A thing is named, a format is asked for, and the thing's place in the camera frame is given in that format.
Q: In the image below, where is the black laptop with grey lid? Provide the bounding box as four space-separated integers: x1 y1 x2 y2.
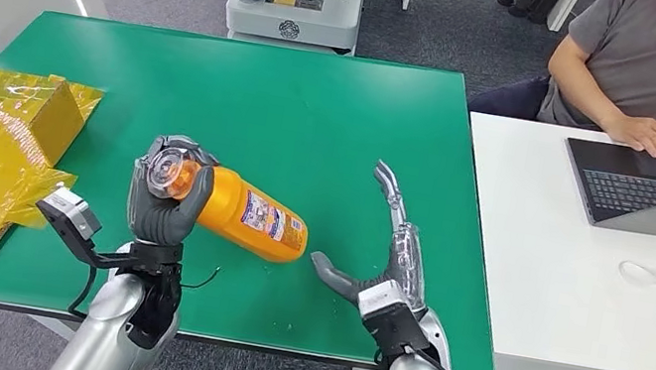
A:
552 134 656 238

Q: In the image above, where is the person's right hand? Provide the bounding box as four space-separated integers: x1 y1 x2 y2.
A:
599 110 656 162

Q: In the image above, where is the orange bottle with label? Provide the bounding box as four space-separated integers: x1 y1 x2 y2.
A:
135 143 321 269

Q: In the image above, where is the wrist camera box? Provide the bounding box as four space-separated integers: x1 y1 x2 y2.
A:
27 182 141 274
347 274 442 365

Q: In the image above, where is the thin black wire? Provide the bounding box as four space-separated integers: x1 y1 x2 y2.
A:
180 261 222 295

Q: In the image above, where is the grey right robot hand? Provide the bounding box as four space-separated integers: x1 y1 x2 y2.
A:
304 151 448 317

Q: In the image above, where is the white furniture leg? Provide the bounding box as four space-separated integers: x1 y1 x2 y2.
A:
543 0 584 37

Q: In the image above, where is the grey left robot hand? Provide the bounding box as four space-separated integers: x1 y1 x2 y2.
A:
121 129 223 254

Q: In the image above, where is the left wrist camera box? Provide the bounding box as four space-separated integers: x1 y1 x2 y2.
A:
27 182 141 274

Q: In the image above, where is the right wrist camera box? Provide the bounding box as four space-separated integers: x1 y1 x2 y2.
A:
347 274 442 365

